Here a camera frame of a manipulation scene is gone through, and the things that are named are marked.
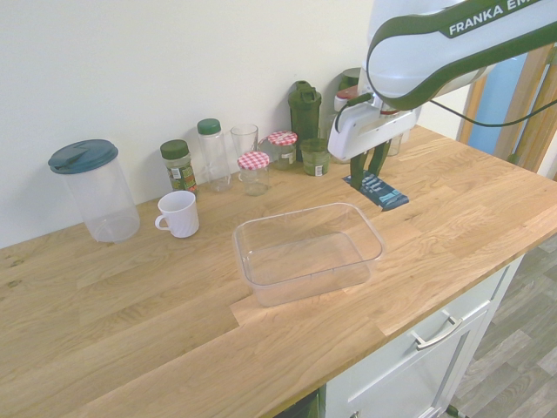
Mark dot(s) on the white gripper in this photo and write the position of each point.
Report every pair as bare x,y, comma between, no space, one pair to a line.
370,130

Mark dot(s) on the dark blue protein bar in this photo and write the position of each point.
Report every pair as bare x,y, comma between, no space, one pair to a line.
387,196

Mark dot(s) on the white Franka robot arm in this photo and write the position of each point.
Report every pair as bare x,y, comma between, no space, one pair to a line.
413,56

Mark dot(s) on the clear plastic rectangular container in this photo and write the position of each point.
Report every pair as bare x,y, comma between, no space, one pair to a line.
304,261

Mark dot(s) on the small green plastic pot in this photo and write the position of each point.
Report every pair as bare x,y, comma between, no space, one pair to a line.
314,159

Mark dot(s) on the dark green shaker bottle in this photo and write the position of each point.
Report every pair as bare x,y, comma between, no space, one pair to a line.
304,113

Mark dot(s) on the glass jar red checked lid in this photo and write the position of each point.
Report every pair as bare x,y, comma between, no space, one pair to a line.
253,174
283,152

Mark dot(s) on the tall clear glass mug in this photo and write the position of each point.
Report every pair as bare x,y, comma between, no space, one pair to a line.
243,141

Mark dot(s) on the clear bottle with green lid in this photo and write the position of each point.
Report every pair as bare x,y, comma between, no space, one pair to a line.
214,157

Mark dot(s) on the spice jar with dark lid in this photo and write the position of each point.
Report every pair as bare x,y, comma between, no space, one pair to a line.
179,167

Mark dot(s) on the white ceramic mug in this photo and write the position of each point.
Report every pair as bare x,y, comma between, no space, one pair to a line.
180,215

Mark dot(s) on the clear pitcher with teal lid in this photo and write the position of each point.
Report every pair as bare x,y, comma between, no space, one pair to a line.
102,196

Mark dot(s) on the wooden door frame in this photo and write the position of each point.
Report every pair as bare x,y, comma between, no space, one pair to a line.
534,122

